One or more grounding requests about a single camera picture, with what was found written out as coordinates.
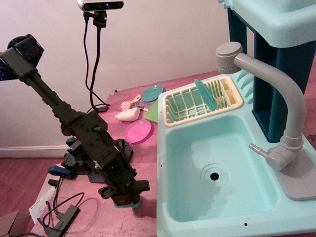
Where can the teal plate in rack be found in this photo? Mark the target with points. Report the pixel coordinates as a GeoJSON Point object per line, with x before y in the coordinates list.
{"type": "Point", "coordinates": [206, 95]}

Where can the teal toy sink unit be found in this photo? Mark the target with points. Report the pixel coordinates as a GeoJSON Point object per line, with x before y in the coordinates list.
{"type": "Point", "coordinates": [211, 184]}

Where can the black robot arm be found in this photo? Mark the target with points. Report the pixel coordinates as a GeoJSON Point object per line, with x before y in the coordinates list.
{"type": "Point", "coordinates": [105, 156]}

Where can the cream dish rack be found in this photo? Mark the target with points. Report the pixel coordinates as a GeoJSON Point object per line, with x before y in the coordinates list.
{"type": "Point", "coordinates": [187, 104]}

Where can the teal plastic cup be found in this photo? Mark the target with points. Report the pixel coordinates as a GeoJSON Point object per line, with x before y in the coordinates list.
{"type": "Point", "coordinates": [131, 205]}

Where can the cream soap bottle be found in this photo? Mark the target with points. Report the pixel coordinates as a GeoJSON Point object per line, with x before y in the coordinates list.
{"type": "Point", "coordinates": [128, 115]}

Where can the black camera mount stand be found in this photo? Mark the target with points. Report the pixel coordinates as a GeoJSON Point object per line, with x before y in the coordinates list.
{"type": "Point", "coordinates": [100, 22]}

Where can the orange dish brush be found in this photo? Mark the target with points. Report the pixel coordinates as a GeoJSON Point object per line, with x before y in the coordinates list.
{"type": "Point", "coordinates": [125, 105]}

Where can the grey toy spatula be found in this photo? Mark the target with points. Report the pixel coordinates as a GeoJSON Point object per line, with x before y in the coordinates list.
{"type": "Point", "coordinates": [142, 105]}

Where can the dark blue toy shelf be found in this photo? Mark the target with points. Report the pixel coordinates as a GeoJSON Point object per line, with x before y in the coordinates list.
{"type": "Point", "coordinates": [284, 49]}

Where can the black usb hub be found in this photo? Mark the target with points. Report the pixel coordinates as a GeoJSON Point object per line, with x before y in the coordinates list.
{"type": "Point", "coordinates": [64, 223]}

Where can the cardboard box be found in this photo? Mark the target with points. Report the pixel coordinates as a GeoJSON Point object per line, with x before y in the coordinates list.
{"type": "Point", "coordinates": [14, 223]}

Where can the teal plate on table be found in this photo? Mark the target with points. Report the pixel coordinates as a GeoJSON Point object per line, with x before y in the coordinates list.
{"type": "Point", "coordinates": [151, 93]}

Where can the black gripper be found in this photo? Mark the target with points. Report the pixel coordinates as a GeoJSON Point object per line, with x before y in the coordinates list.
{"type": "Point", "coordinates": [122, 187]}

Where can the white paper sheet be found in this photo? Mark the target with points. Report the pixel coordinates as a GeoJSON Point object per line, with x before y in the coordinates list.
{"type": "Point", "coordinates": [38, 207]}

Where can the silver depth camera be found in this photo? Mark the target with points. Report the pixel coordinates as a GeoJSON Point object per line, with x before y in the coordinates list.
{"type": "Point", "coordinates": [99, 5]}

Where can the green cutting board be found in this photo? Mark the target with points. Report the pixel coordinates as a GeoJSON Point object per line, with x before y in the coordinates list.
{"type": "Point", "coordinates": [152, 113]}

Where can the grey toy faucet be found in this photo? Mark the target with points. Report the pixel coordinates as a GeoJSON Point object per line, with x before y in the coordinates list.
{"type": "Point", "coordinates": [280, 109]}

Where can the blue black clamp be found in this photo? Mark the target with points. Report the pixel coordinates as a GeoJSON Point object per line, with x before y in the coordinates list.
{"type": "Point", "coordinates": [60, 171]}

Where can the pink plastic plate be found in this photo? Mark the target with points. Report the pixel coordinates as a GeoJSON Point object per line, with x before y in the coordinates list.
{"type": "Point", "coordinates": [137, 131]}

